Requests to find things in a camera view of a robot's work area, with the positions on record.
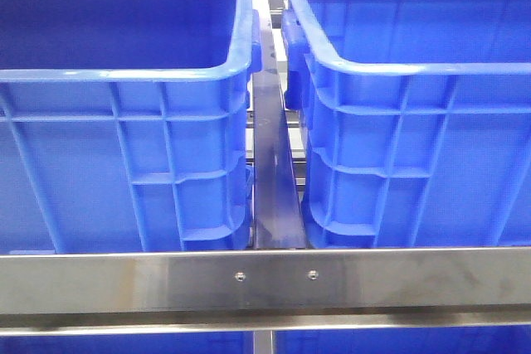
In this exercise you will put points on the large blue crate left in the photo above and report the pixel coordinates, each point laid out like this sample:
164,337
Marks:
123,125

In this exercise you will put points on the large blue crate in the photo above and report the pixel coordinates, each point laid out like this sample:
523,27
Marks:
123,125
417,115

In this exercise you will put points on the large blue crate right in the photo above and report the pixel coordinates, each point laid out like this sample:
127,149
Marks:
417,115

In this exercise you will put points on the blue crate lower left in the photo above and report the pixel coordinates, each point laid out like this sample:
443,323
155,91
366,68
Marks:
195,342

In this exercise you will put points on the blue crate lower right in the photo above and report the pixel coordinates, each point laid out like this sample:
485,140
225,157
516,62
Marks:
496,339

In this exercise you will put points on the left rail screw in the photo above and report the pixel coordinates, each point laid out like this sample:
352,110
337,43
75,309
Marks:
240,276

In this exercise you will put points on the rail screw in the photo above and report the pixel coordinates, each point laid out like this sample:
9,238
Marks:
240,276
313,274

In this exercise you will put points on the right rail screw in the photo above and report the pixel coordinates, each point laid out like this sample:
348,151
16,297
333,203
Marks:
313,274

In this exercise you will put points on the steel front rack rail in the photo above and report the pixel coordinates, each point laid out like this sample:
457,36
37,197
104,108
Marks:
197,291

